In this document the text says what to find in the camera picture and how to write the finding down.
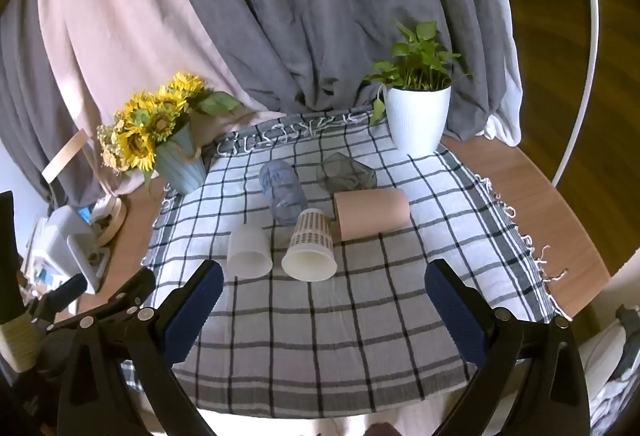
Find grey curtain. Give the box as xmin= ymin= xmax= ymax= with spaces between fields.
xmin=0 ymin=0 xmax=521 ymax=217

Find white translucent plastic cup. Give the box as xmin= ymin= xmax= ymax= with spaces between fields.
xmin=226 ymin=223 xmax=273 ymax=279

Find white curtain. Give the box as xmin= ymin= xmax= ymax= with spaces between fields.
xmin=482 ymin=0 xmax=524 ymax=147

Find white plastic device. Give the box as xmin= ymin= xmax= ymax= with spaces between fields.
xmin=37 ymin=206 xmax=111 ymax=295

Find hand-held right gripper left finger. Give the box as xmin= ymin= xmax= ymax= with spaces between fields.
xmin=56 ymin=260 xmax=224 ymax=436

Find light blue ribbed flowerpot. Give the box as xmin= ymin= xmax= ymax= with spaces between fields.
xmin=150 ymin=123 xmax=211 ymax=195

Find grey clear crumpled cup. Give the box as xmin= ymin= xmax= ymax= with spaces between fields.
xmin=316 ymin=152 xmax=377 ymax=195

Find white and grey cloth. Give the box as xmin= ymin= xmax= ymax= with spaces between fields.
xmin=582 ymin=303 xmax=640 ymax=436

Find white ribbed flowerpot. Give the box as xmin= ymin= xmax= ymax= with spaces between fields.
xmin=385 ymin=84 xmax=452 ymax=154

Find white curved pipe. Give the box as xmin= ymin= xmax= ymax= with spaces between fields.
xmin=552 ymin=0 xmax=600 ymax=189

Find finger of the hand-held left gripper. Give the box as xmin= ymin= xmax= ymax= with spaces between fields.
xmin=30 ymin=273 xmax=89 ymax=323
xmin=90 ymin=267 xmax=157 ymax=317

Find light wooden strip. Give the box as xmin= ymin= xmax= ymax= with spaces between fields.
xmin=41 ymin=130 xmax=94 ymax=187

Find checked grey white tablecloth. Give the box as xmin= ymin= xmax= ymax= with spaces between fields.
xmin=140 ymin=108 xmax=571 ymax=419

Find pale pink curtain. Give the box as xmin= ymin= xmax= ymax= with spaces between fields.
xmin=37 ymin=0 xmax=281 ymax=197

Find green leafy plant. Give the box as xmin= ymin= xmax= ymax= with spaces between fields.
xmin=362 ymin=20 xmax=473 ymax=127

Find white patterned paper cup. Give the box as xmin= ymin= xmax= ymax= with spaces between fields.
xmin=281 ymin=208 xmax=338 ymax=283

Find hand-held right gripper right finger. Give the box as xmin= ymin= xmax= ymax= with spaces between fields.
xmin=424 ymin=260 xmax=591 ymax=436

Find clear printed plastic cup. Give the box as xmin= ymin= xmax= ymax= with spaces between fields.
xmin=258 ymin=160 xmax=308 ymax=225

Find sunflower bouquet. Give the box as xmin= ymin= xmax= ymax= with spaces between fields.
xmin=97 ymin=72 xmax=246 ymax=189

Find round wooden stand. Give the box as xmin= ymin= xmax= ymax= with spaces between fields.
xmin=92 ymin=196 xmax=129 ymax=247

